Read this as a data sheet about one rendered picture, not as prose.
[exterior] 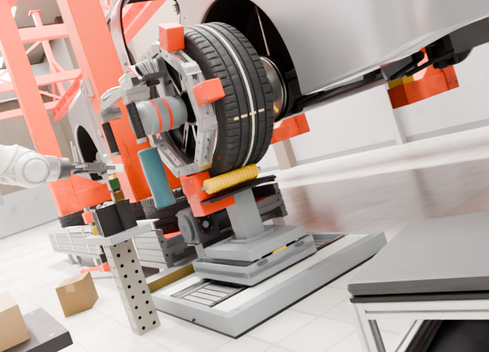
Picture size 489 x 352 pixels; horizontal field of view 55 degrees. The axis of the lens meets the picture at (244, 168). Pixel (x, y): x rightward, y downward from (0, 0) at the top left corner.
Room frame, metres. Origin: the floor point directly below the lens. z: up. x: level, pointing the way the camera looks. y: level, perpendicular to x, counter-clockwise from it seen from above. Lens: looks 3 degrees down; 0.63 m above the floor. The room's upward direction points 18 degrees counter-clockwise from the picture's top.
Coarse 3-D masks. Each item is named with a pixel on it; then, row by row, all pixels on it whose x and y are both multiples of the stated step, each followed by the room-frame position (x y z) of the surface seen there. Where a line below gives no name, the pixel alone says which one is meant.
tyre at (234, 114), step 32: (192, 32) 1.86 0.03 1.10; (224, 32) 1.89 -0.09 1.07; (224, 64) 1.79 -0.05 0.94; (256, 64) 1.84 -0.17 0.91; (224, 96) 1.75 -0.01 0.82; (256, 96) 1.82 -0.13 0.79; (224, 128) 1.79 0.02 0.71; (256, 128) 1.85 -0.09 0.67; (224, 160) 1.86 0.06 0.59; (256, 160) 2.01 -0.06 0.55
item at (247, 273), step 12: (300, 240) 1.98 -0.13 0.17; (312, 240) 2.01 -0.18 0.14; (276, 252) 1.90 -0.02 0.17; (288, 252) 1.93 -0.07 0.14; (300, 252) 1.96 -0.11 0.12; (312, 252) 2.00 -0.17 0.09; (204, 264) 2.13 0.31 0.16; (216, 264) 2.03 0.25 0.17; (228, 264) 2.05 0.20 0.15; (240, 264) 1.96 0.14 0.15; (252, 264) 1.84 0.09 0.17; (264, 264) 1.87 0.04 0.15; (276, 264) 1.89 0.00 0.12; (288, 264) 1.92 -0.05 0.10; (204, 276) 2.17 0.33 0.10; (216, 276) 2.06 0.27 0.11; (228, 276) 1.96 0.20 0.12; (240, 276) 1.88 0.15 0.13; (252, 276) 1.83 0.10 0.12; (264, 276) 1.86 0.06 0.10
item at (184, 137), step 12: (168, 72) 2.10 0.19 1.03; (180, 84) 2.25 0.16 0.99; (156, 96) 2.21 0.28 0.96; (180, 96) 2.06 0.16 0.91; (192, 108) 2.09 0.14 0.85; (192, 120) 2.08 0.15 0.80; (168, 132) 2.22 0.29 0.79; (180, 132) 2.24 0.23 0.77; (192, 132) 2.26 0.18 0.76; (216, 132) 1.85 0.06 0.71; (180, 144) 2.20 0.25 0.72; (192, 144) 2.22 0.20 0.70; (216, 144) 1.88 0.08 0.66; (192, 156) 2.13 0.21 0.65
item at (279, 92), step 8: (264, 64) 2.23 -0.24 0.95; (272, 64) 2.21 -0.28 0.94; (272, 72) 2.20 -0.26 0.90; (280, 72) 2.19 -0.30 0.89; (272, 80) 2.21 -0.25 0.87; (280, 80) 2.18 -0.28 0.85; (272, 88) 2.23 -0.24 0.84; (280, 88) 2.18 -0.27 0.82; (280, 96) 2.20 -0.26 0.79; (280, 104) 2.21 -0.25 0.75; (280, 112) 2.24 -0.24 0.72
